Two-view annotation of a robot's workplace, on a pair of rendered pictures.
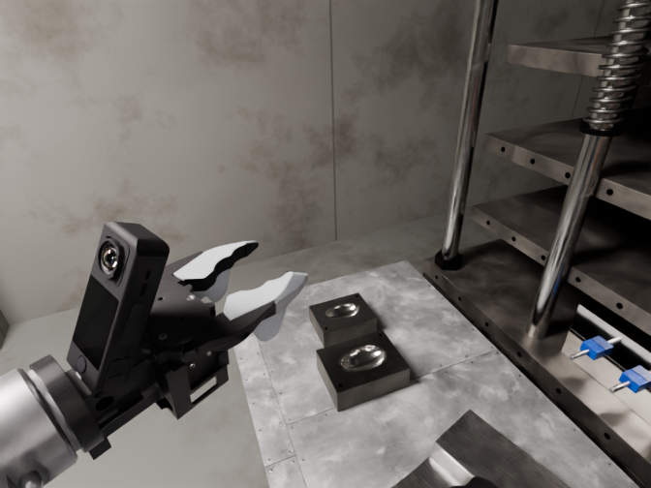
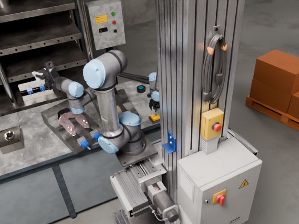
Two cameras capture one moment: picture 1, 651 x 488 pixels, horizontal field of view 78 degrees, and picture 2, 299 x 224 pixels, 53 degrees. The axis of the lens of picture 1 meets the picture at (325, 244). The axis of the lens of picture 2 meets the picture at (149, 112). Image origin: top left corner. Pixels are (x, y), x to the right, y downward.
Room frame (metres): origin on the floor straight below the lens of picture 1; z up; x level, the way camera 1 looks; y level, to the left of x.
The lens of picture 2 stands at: (-0.26, 1.62, 2.28)
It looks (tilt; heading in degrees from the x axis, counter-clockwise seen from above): 37 degrees down; 268
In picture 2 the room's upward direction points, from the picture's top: 4 degrees counter-clockwise
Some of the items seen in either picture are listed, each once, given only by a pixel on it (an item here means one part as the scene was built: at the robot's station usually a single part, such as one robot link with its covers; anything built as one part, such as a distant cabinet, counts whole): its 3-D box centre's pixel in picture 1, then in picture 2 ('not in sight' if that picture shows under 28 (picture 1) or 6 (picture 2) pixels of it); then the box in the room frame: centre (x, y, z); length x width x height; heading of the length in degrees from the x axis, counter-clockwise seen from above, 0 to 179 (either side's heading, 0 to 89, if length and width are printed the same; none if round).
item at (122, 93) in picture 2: not in sight; (112, 104); (-0.02, -0.37, 0.87); 0.50 x 0.26 x 0.14; 110
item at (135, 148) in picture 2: not in sight; (132, 140); (-0.18, 0.33, 1.09); 0.15 x 0.15 x 0.10
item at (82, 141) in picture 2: not in sight; (85, 145); (0.16, 0.07, 0.86); 0.13 x 0.05 x 0.05; 127
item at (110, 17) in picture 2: not in sight; (113, 74); (0.02, -1.10, 0.74); 0.30 x 0.22 x 1.47; 20
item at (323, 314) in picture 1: (342, 319); not in sight; (0.93, -0.04, 0.83); 0.17 x 0.13 x 0.06; 110
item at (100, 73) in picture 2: not in sight; (108, 107); (-0.09, 0.43, 1.41); 0.15 x 0.12 x 0.55; 48
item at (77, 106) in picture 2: not in sight; (78, 102); (0.09, 0.24, 1.33); 0.11 x 0.08 x 0.11; 48
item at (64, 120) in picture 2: not in sight; (71, 119); (0.28, -0.17, 0.90); 0.26 x 0.18 x 0.08; 127
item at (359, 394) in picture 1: (361, 368); (11, 139); (0.73, -0.08, 0.84); 0.20 x 0.15 x 0.07; 110
